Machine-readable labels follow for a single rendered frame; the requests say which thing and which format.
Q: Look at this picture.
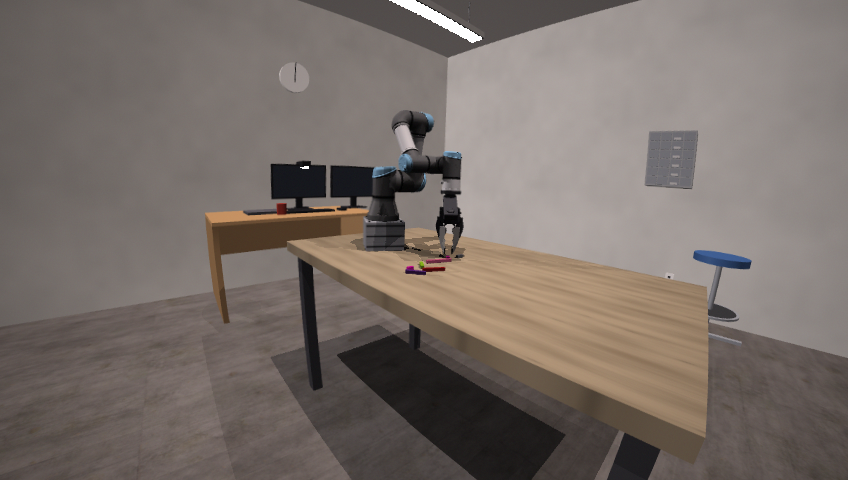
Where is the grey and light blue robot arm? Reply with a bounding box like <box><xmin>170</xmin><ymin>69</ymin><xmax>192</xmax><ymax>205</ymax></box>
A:
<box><xmin>367</xmin><ymin>110</ymin><xmax>462</xmax><ymax>222</ymax></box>

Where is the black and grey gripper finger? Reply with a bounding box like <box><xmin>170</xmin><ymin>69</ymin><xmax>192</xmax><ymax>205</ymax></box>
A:
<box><xmin>436</xmin><ymin>217</ymin><xmax>447</xmax><ymax>254</ymax></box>
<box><xmin>451</xmin><ymin>217</ymin><xmax>463</xmax><ymax>254</ymax></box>

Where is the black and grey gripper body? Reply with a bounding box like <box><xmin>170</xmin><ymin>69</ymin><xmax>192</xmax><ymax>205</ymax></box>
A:
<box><xmin>439</xmin><ymin>190</ymin><xmax>461</xmax><ymax>226</ymax></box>

